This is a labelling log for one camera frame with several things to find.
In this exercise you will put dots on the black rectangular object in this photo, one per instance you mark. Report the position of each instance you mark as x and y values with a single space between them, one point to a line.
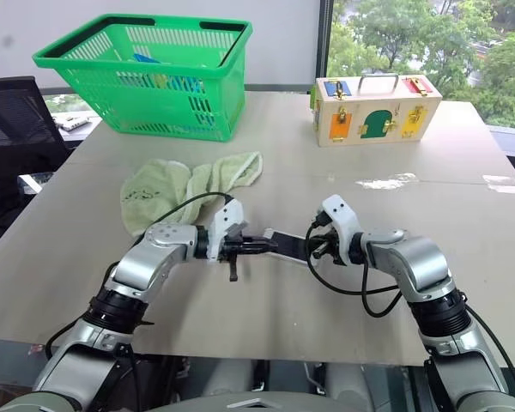
289 245

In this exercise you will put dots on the blue flat card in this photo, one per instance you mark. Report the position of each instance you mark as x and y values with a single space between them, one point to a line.
145 58

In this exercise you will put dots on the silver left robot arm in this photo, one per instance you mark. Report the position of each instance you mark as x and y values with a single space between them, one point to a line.
141 262

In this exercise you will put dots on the light green towel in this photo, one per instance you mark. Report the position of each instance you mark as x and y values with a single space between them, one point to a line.
163 184

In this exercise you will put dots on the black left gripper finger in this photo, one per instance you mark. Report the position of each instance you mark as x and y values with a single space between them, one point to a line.
234 268
257 246

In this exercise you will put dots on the grey robot torso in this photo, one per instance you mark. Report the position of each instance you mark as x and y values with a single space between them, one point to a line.
257 402

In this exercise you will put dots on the green plastic shopping basket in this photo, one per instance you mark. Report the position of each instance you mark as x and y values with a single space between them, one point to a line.
154 111

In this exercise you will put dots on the blue yellow packet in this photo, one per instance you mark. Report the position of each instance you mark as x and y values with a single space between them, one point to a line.
178 83

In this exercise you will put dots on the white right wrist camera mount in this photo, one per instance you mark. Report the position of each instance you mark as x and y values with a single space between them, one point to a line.
340 214

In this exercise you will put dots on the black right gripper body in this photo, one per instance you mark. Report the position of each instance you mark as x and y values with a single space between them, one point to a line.
337 251

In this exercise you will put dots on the wooden lock puzzle box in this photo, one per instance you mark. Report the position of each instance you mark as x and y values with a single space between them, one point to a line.
369 111

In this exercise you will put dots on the dark window frame post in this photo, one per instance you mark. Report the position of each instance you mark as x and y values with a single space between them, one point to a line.
325 43

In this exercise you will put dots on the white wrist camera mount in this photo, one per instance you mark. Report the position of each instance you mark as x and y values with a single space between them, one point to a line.
224 219
340 214

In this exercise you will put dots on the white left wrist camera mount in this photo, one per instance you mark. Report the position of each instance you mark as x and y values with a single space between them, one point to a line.
224 219

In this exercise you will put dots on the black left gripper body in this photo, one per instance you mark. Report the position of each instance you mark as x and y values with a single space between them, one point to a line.
232 248

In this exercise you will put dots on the grey rounded shape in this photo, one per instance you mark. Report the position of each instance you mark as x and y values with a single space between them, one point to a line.
234 377
347 384

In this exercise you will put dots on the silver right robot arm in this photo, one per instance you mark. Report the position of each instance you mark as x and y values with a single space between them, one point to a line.
420 262

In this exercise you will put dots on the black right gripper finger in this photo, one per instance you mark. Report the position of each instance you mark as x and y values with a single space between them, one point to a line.
319 252
327 233

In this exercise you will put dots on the black mesh office chair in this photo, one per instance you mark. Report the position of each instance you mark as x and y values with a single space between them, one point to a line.
13 129

